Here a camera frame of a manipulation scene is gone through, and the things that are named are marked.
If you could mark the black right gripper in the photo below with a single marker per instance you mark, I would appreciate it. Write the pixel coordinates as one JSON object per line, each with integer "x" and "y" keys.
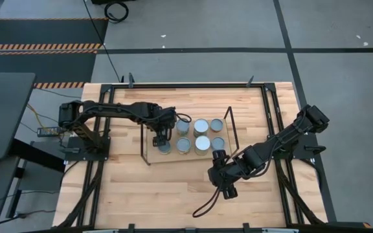
{"x": 222, "y": 173}

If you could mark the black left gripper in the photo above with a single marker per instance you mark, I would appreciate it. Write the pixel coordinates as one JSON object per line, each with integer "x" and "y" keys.
{"x": 165, "y": 118}

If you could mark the green sliced peaches can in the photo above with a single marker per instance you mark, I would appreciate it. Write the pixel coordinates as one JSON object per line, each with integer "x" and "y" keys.
{"x": 166, "y": 149}

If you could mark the grey-topped tin can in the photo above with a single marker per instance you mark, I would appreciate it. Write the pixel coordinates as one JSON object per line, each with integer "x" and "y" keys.
{"x": 218, "y": 143}
{"x": 183, "y": 145}

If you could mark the yellow-green spaghetti sauce can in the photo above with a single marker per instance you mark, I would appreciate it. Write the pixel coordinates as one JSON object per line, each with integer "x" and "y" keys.
{"x": 182, "y": 127}

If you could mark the teal yellow label can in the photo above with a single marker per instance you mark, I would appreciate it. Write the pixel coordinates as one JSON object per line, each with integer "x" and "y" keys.
{"x": 202, "y": 144}

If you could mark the blue peas can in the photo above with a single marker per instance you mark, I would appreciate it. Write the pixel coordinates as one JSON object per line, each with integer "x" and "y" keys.
{"x": 201, "y": 126}

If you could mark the pink white mixed label can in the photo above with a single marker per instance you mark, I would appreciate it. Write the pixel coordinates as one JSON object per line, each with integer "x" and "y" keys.
{"x": 216, "y": 125}

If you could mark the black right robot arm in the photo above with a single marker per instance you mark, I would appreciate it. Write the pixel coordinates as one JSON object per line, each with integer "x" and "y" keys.
{"x": 287, "y": 139}

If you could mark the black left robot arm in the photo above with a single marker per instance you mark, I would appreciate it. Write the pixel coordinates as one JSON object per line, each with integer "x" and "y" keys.
{"x": 115, "y": 110}

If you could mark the black table clamp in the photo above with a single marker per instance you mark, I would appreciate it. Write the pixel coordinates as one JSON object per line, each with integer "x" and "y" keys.
{"x": 250, "y": 81}
{"x": 131, "y": 228}
{"x": 131, "y": 80}
{"x": 246, "y": 227}

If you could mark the black power supply box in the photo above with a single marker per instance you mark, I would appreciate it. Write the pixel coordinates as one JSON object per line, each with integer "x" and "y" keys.
{"x": 49, "y": 131}

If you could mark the black equipment box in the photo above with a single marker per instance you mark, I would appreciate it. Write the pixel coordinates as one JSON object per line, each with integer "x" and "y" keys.
{"x": 112, "y": 1}

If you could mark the grey desk top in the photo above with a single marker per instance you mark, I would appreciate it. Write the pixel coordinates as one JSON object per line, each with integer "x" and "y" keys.
{"x": 5, "y": 113}

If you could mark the black mat with striped edge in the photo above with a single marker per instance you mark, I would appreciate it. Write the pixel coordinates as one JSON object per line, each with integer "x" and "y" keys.
{"x": 44, "y": 32}

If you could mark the black metal rig frame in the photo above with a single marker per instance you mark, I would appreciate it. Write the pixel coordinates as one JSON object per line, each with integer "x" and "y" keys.
{"x": 186, "y": 85}

